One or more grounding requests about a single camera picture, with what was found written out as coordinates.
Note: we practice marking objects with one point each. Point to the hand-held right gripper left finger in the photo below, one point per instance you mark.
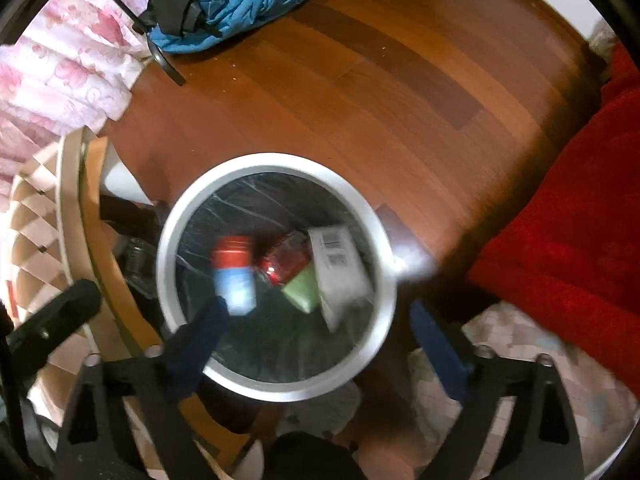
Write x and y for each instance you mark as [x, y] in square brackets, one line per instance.
[197, 347]

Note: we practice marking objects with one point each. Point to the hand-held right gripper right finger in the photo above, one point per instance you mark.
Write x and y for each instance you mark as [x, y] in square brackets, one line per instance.
[440, 355]

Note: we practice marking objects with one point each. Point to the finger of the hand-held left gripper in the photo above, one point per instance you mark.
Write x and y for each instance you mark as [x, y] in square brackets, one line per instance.
[55, 312]

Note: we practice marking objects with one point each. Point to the red and blue can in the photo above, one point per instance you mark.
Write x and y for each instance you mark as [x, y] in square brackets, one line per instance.
[234, 272]

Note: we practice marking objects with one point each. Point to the white round bin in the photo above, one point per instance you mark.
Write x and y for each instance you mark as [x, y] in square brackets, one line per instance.
[175, 240]

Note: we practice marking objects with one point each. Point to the wooden lattice panel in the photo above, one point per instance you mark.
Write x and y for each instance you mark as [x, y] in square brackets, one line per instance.
[35, 240]

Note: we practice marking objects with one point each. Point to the patterned floor rug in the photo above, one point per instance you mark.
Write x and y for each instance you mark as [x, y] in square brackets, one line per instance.
[520, 340]

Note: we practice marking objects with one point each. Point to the green packet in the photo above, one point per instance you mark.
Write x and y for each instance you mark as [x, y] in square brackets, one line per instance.
[302, 290]

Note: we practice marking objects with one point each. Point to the red shiny packet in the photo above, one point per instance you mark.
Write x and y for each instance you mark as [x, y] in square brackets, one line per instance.
[285, 260]

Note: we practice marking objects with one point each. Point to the white barcode box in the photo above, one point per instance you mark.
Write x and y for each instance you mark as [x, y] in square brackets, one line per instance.
[337, 265]

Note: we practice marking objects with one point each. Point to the white paper sheet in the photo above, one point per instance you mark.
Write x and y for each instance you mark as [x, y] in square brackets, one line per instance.
[122, 180]

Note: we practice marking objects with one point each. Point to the red blanket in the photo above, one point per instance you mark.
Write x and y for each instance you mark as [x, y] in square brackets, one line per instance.
[560, 220]

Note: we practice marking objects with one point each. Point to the pink floral curtain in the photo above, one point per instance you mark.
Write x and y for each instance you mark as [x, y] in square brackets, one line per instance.
[65, 75]

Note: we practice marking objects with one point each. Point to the black metal stand leg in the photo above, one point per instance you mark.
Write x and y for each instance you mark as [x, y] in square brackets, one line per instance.
[167, 65]

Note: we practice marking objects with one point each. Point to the black cloth bag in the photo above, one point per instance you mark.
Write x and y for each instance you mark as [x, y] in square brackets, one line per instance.
[172, 5]

